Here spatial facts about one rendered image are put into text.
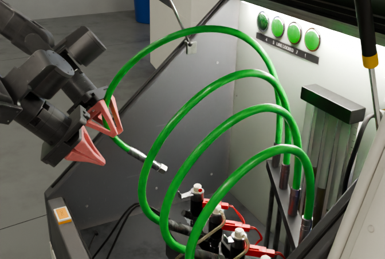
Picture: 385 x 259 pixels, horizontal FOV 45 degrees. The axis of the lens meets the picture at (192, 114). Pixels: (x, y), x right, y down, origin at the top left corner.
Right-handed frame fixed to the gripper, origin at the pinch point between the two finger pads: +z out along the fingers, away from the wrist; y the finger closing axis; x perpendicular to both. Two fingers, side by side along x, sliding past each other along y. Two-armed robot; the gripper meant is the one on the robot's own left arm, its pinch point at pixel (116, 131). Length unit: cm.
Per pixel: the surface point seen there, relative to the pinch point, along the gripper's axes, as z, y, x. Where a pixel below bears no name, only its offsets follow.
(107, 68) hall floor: -94, 379, 144
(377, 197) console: 31, -29, -36
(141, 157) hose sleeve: 7.7, 3.1, 0.9
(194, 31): -4.1, 0.7, -26.3
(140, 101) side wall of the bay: -3.7, 21.9, 0.0
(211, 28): -2.4, 1.7, -29.1
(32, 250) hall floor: 6, 105, 131
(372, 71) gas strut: 19, -25, -45
